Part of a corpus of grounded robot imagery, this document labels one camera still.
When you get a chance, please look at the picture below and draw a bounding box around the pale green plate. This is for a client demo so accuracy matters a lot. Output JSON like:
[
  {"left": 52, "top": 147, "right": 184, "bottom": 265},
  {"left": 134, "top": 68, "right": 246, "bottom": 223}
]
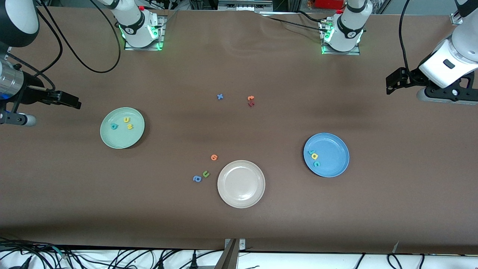
[{"left": 100, "top": 107, "right": 146, "bottom": 149}]

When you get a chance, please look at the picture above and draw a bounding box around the blue plate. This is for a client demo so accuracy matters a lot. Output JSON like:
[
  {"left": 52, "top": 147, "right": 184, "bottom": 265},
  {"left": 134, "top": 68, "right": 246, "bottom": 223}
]
[{"left": 303, "top": 133, "right": 350, "bottom": 178}]

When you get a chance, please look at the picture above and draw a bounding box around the red box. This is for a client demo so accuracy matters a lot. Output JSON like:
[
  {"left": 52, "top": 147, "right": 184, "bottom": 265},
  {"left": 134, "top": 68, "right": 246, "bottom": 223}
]
[{"left": 314, "top": 0, "right": 345, "bottom": 10}]

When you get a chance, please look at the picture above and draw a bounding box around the grey metal device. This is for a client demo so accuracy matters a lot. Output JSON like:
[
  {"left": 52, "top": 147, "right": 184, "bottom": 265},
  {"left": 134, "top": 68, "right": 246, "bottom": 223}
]
[{"left": 218, "top": 0, "right": 274, "bottom": 12}]

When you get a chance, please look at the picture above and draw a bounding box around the beige plate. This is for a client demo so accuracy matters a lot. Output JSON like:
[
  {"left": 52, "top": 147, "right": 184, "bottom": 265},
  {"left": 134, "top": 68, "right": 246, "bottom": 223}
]
[{"left": 217, "top": 160, "right": 266, "bottom": 209}]

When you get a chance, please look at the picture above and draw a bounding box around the brown table cover sheet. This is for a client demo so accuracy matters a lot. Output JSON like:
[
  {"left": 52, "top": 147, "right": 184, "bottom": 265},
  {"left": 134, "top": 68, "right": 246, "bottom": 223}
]
[{"left": 0, "top": 6, "right": 478, "bottom": 255}]

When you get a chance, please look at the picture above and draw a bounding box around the grey aluminium profile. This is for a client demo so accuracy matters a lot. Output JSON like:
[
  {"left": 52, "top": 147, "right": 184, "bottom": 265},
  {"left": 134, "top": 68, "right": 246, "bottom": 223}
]
[{"left": 215, "top": 239, "right": 239, "bottom": 269}]

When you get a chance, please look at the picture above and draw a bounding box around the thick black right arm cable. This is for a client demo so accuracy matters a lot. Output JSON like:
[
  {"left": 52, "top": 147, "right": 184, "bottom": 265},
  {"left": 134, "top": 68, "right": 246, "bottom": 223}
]
[{"left": 37, "top": 0, "right": 121, "bottom": 74}]

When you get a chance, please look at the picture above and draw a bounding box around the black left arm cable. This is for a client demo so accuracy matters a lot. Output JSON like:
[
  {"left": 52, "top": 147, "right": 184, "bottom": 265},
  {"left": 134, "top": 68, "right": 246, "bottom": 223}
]
[{"left": 398, "top": 0, "right": 413, "bottom": 77}]

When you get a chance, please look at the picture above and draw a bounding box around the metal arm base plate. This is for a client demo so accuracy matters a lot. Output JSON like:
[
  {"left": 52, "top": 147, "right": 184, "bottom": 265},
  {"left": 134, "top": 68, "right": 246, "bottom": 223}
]
[
  {"left": 124, "top": 15, "right": 167, "bottom": 51},
  {"left": 319, "top": 21, "right": 361, "bottom": 56}
]

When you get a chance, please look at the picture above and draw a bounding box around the small silver bracket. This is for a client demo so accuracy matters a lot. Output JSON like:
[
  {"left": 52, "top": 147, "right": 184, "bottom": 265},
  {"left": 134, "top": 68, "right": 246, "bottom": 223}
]
[{"left": 224, "top": 238, "right": 246, "bottom": 250}]

